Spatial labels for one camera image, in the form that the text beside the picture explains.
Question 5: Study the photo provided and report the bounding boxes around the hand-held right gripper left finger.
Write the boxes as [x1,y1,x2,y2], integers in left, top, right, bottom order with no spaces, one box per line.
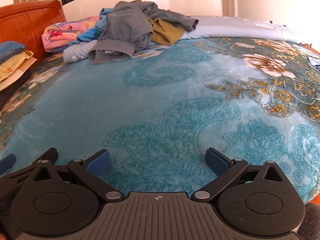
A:
[30,149,125,202]

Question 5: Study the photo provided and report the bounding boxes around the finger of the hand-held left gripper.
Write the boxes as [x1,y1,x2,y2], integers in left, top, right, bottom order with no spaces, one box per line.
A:
[0,147,59,188]
[0,154,17,176]

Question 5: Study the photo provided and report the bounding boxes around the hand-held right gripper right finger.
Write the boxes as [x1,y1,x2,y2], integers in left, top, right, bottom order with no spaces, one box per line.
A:
[191,148,285,202]

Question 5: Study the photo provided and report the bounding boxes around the grey sweatshirt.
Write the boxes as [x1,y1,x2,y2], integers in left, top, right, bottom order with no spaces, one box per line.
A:
[88,0,200,64]

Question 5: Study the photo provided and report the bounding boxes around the cream pillow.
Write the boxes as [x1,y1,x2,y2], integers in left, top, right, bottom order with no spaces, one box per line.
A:
[0,57,38,92]

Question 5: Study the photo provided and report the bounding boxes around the teal floral blanket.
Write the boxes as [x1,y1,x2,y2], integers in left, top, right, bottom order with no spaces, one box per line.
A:
[0,36,320,205]

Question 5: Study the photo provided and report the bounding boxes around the yellow pillow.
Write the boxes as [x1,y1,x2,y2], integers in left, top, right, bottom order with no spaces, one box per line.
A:
[0,50,34,82]

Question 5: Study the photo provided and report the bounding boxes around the pale blue garment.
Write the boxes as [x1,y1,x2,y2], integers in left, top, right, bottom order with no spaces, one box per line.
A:
[63,39,100,63]

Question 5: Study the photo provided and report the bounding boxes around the blue pillow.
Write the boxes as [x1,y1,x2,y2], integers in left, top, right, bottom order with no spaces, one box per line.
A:
[0,41,28,64]

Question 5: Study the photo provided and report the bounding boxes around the person's grey clothed leg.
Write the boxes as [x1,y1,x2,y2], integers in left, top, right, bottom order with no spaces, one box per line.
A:
[299,202,320,240]

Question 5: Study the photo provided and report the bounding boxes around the pink printed folded blanket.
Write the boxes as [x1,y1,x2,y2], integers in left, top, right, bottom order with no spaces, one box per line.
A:
[41,16,100,53]

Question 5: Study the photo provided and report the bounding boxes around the orange wooden headboard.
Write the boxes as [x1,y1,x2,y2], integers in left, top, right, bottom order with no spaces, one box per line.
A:
[0,0,67,63]

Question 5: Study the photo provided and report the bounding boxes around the pale blue quilt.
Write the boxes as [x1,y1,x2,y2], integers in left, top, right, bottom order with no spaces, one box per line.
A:
[179,16,315,42]

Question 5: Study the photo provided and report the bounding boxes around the small white blue object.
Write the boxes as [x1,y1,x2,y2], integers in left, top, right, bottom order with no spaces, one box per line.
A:
[307,56,320,73]

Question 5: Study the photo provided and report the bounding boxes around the mustard knit garment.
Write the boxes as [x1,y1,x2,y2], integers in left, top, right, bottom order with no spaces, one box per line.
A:
[147,17,185,45]

